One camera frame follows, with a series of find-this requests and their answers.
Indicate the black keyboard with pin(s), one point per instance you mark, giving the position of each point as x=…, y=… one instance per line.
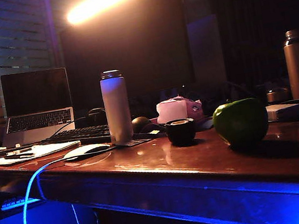
x=78, y=134

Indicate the black thermos bottle cap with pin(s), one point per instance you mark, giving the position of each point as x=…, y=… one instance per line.
x=181, y=134

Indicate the dark flat card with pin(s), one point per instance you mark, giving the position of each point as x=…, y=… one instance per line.
x=137, y=142

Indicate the white open thermos bottle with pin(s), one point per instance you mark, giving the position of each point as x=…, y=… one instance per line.
x=117, y=108

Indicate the white computer mouse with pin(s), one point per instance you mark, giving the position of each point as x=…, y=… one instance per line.
x=87, y=149

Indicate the backlit keyboard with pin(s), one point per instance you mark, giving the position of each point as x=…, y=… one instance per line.
x=18, y=202

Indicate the black pen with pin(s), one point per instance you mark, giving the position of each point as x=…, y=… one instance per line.
x=13, y=153

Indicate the pink white tissue pack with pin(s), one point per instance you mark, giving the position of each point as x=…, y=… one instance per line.
x=172, y=111

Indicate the dark round fruit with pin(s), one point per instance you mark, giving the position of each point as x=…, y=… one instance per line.
x=140, y=123

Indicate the small metal cup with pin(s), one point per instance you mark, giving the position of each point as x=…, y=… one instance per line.
x=278, y=95

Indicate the green apple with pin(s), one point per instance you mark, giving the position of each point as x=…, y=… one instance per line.
x=240, y=123

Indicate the window blinds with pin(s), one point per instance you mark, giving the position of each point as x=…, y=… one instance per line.
x=16, y=39

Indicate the white power adapter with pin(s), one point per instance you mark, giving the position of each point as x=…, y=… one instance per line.
x=283, y=112

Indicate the bright tube lamp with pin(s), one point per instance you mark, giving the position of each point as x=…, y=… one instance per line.
x=102, y=0

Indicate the silver laptop computer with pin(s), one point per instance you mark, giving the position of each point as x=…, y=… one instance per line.
x=34, y=91

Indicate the white paper notepad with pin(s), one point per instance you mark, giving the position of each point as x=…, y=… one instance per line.
x=52, y=149

